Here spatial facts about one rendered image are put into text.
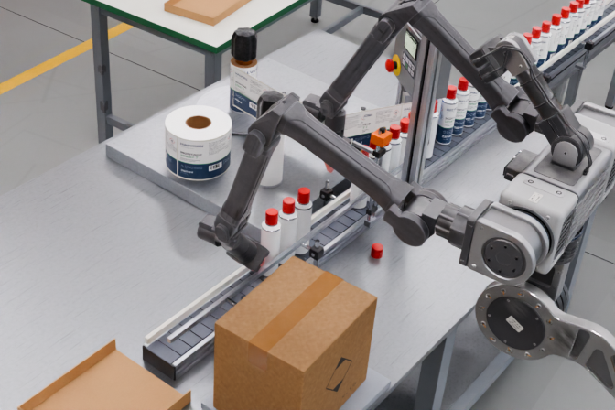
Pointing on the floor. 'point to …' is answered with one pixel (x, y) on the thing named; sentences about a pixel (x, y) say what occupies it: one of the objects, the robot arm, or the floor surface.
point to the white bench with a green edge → (133, 9)
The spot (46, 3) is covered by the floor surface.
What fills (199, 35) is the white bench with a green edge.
